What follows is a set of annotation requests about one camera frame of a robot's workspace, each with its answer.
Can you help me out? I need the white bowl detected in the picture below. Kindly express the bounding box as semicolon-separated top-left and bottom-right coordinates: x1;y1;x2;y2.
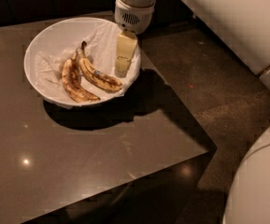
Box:
23;17;142;108

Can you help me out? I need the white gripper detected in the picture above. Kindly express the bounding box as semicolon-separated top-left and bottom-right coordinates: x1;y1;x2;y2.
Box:
115;0;155;77

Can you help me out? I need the spotted banana with sticker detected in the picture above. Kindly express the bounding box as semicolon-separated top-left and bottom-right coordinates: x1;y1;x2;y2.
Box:
78;41;122;92

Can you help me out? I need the left spotted banana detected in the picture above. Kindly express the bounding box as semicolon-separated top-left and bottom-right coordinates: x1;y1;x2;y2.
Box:
61;51;100;103

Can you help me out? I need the white paper napkin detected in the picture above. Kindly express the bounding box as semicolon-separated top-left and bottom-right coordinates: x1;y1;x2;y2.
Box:
34;21;142;102

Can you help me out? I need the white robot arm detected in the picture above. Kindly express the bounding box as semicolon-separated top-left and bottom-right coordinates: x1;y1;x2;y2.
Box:
107;0;270;224

